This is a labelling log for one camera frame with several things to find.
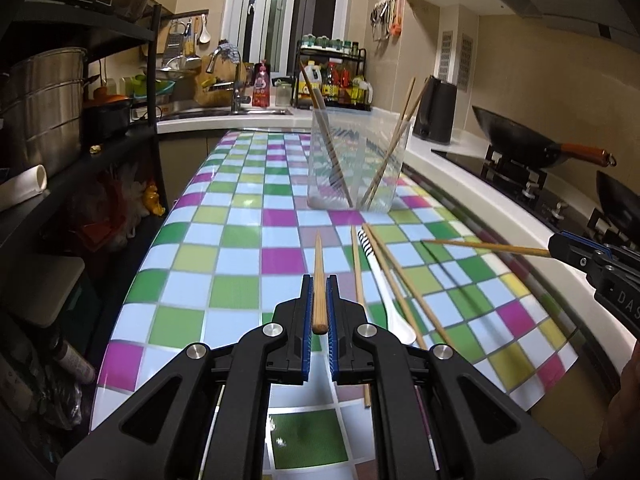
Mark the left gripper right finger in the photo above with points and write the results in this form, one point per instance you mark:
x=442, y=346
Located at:
x=434, y=415

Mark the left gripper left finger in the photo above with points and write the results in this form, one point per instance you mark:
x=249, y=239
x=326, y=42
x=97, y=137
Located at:
x=203, y=415

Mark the chrome kitchen faucet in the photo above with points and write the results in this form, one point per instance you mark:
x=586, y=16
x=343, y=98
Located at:
x=226, y=71

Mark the person's right hand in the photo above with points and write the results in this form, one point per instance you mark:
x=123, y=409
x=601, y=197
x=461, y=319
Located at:
x=619, y=437

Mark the black gas stove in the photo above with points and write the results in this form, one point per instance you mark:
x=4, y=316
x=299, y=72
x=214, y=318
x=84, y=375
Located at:
x=614, y=221

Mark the black metal shelf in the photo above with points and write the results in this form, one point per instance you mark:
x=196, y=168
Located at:
x=69, y=254

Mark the checkered colourful table mat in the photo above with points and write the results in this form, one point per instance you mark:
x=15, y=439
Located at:
x=238, y=243

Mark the black electric kettle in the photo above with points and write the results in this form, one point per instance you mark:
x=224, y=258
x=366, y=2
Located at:
x=435, y=116

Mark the clear plastic measuring cup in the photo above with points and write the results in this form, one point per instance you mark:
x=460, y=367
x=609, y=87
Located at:
x=360, y=140

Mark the white paper roll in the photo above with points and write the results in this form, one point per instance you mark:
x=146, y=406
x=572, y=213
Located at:
x=24, y=186

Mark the steel sink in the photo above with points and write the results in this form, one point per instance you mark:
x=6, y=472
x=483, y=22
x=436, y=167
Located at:
x=206, y=112

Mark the orange lidded pot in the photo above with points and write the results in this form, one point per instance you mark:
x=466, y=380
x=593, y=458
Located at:
x=106, y=111

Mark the red dish soap bottle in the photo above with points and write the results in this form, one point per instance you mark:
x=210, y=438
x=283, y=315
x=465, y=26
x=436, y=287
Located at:
x=261, y=88

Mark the glass jar by sink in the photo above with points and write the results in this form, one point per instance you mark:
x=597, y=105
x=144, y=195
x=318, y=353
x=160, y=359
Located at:
x=282, y=91

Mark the black spice rack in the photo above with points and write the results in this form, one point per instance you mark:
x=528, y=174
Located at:
x=344, y=81

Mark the stainless steel stock pot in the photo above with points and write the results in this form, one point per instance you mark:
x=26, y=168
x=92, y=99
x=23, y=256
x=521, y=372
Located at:
x=41, y=105

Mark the black wok orange handle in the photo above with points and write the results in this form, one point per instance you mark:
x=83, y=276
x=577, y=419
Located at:
x=532, y=149

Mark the hanging utensils on wall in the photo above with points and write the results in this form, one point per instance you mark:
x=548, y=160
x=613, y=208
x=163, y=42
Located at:
x=386, y=20

